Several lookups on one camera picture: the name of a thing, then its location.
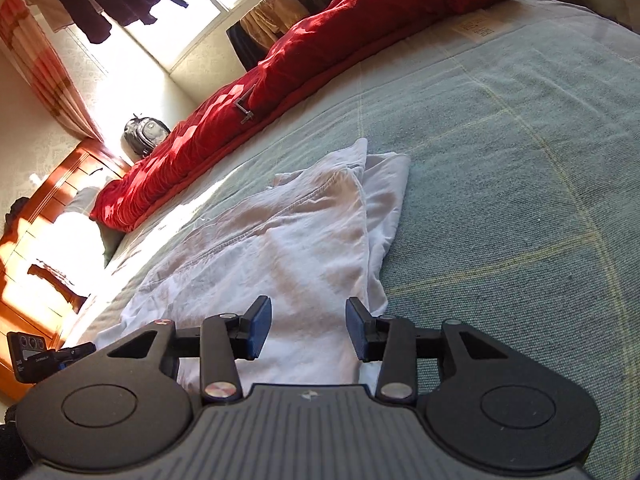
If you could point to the orange checked curtain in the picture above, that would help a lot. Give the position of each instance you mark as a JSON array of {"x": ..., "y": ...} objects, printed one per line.
[{"x": 45, "y": 75}]

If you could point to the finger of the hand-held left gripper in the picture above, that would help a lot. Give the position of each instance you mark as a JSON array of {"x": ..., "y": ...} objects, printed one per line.
[{"x": 75, "y": 352}]

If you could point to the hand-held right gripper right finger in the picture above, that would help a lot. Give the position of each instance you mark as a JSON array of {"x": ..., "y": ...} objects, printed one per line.
[{"x": 359, "y": 330}]

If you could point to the white pillow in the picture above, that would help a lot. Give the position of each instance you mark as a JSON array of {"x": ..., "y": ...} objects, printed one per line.
[{"x": 75, "y": 230}]

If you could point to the grey black backpack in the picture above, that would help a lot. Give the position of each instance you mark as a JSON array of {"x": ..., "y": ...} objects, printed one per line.
[{"x": 145, "y": 135}]

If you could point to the dark hanging garment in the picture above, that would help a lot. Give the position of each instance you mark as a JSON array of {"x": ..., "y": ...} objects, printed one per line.
[{"x": 145, "y": 5}]

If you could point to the black draped garment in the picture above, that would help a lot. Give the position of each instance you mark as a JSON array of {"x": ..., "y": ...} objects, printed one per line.
[{"x": 245, "y": 47}]

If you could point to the beige hanging garment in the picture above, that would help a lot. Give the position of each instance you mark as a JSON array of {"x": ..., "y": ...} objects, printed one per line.
[{"x": 45, "y": 10}]

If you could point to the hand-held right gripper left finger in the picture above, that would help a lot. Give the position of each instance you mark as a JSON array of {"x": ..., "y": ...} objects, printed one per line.
[{"x": 260, "y": 327}]

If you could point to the dark cloth lump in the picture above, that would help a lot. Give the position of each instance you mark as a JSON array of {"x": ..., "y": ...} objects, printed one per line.
[{"x": 17, "y": 212}]

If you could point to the wooden headboard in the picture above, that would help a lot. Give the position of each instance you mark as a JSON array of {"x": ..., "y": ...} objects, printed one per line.
[{"x": 75, "y": 170}]

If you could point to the red quilt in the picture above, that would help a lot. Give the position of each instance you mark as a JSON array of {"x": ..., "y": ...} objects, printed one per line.
[{"x": 325, "y": 50}]

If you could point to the white printed t-shirt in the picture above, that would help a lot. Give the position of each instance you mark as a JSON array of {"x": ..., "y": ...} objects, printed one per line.
[{"x": 300, "y": 240}]

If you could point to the small metal clamp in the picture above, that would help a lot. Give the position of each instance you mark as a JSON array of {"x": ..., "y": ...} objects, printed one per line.
[{"x": 246, "y": 112}]

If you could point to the dark hanging jacket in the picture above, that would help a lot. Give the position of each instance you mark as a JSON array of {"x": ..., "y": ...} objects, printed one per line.
[{"x": 85, "y": 5}]

